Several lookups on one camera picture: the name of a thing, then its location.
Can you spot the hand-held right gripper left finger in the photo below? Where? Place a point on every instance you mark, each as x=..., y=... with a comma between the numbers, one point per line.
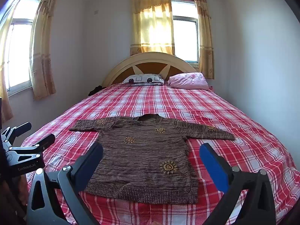
x=97, y=151

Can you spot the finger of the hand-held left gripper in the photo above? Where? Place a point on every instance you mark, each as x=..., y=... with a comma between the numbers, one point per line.
x=21, y=127
x=45, y=141

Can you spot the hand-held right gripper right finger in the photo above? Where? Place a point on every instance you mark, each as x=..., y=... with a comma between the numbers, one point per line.
x=207, y=154

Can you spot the brown knitted sweater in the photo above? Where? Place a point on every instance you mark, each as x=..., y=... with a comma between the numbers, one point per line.
x=140, y=164

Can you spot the red plaid bedsheet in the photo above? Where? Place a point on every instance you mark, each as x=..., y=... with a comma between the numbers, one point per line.
x=211, y=112

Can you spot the dark cloth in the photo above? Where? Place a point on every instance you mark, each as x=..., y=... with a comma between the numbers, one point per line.
x=96, y=91

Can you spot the window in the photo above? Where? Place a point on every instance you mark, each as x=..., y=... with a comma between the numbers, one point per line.
x=185, y=39
x=18, y=51

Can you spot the pink pillow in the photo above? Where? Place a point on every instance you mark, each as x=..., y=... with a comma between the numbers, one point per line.
x=189, y=80

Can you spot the white patterned pillow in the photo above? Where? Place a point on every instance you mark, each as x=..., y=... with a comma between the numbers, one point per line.
x=140, y=79

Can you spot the cream wooden headboard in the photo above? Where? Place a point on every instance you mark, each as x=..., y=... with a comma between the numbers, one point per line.
x=150, y=58

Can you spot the wide yellow curtain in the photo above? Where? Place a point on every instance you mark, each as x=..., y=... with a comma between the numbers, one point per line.
x=152, y=23

